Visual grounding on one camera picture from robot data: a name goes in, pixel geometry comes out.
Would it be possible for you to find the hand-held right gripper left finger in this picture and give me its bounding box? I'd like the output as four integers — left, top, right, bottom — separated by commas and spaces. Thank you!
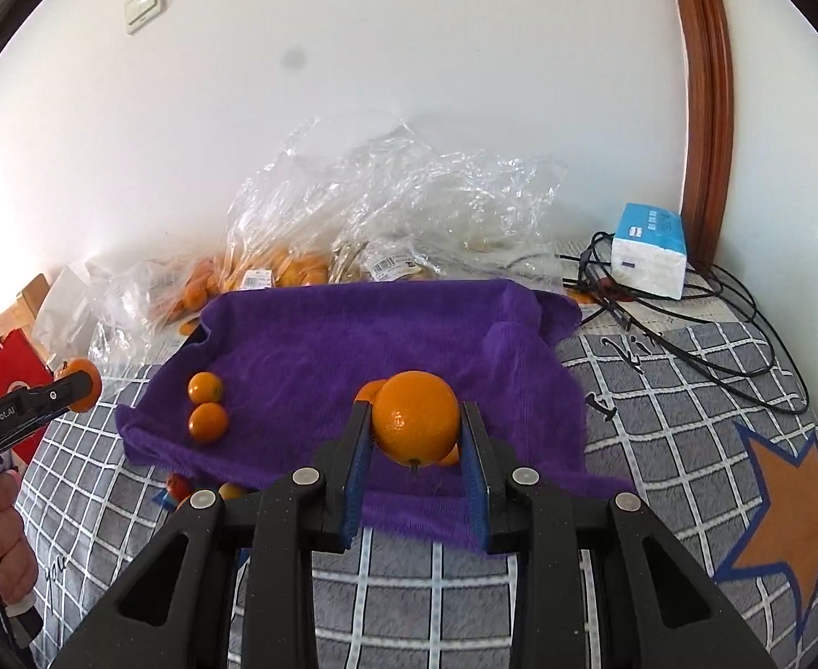
50, 400, 375, 669

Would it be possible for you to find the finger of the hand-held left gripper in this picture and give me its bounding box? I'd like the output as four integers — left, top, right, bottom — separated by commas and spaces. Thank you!
52, 369, 95, 411

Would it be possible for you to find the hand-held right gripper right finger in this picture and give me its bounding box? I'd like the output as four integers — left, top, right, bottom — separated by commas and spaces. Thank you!
459, 400, 779, 669

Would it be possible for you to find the large orange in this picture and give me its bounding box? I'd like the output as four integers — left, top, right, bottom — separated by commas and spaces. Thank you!
370, 371, 462, 468

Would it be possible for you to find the purple towel covered tray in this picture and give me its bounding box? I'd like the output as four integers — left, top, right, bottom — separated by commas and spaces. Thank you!
116, 279, 636, 555

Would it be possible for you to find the person's left hand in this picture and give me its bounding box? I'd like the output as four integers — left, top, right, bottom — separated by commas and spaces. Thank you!
0, 470, 40, 607

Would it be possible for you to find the red paper bag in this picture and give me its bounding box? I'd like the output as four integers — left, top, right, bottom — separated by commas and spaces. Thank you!
0, 331, 57, 464

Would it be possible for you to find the white plastic bag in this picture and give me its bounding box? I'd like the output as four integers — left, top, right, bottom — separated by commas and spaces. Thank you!
32, 261, 107, 363

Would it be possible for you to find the brown cardboard box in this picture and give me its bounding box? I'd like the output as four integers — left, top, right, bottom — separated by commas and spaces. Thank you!
0, 272, 51, 336

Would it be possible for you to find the small clear plastic bag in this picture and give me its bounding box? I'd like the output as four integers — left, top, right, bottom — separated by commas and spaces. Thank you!
91, 258, 223, 367

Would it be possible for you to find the grey checkered tablecloth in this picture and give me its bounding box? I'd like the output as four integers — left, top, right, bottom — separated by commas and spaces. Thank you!
14, 237, 818, 669

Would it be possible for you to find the clear plastic bag with oranges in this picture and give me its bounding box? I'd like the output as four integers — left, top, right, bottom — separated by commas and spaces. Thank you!
224, 153, 336, 294

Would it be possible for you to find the crumpled clear plastic bag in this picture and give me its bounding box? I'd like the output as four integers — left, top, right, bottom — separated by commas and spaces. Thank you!
290, 115, 569, 287

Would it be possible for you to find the white and blue box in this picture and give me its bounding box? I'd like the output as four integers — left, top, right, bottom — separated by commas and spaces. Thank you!
609, 203, 689, 299

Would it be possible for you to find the black cable bundle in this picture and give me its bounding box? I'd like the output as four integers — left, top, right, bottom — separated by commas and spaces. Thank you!
506, 230, 810, 414

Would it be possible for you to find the white wall light switch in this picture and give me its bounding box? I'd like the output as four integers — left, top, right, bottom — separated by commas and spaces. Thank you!
125, 0, 168, 36

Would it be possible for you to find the brown wooden door frame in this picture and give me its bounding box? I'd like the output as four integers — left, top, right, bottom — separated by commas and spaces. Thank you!
663, 0, 736, 264

